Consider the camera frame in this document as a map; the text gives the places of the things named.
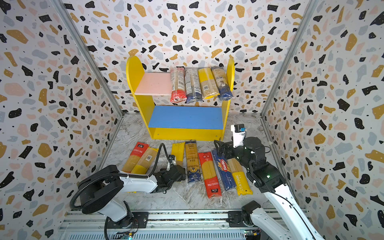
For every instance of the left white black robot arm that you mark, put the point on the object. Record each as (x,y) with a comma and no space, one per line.
(97,193)

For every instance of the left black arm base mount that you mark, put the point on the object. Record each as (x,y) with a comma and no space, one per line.
(135,220)

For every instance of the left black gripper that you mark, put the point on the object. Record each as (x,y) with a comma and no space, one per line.
(183,176)

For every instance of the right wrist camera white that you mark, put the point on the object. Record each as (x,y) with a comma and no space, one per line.
(239,134)

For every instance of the yellow Statime spaghetti bag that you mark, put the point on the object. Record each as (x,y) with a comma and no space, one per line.
(239,176)

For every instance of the yellow shelf pink blue boards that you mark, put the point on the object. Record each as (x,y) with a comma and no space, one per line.
(182,123)

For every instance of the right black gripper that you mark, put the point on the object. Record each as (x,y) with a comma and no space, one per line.
(227,150)

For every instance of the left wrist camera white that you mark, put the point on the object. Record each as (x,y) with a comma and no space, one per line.
(171,160)

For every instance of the white label spaghetti bag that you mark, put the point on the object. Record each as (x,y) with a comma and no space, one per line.
(193,87)

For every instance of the red ends clear spaghetti bag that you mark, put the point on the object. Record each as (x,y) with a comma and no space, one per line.
(178,93)

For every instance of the red top spaghetti bag far-left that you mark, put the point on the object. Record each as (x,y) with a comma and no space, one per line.
(135,156)

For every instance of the dark blue spaghetti bag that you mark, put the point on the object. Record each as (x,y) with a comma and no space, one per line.
(193,164)

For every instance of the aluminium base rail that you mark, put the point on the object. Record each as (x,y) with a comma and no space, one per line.
(164,225)

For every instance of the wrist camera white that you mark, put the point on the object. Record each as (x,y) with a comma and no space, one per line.
(171,160)
(239,134)

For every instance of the yellow top spaghetti bag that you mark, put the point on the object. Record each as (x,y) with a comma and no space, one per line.
(208,84)
(178,150)

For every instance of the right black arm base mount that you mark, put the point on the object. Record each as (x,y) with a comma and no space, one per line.
(240,219)

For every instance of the yellow navy spaghetti bag figure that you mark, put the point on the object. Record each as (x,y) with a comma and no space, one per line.
(221,80)

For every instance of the blue Barilla spaghetti box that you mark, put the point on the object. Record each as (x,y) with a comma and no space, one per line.
(224,171)

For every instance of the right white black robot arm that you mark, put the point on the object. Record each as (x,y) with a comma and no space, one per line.
(273,185)

